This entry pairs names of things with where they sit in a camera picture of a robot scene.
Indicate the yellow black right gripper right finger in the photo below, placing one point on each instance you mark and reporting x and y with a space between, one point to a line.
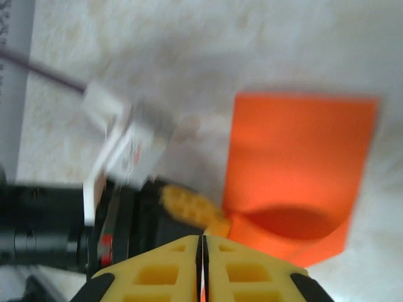
252 273

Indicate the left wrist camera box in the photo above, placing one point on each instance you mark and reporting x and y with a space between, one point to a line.
135 151

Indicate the orange paper sheet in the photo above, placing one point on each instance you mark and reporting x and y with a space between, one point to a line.
299 151

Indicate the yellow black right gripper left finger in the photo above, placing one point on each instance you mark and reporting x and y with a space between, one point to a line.
157 273

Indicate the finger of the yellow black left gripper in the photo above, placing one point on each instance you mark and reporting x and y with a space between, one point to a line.
220 231
189 204

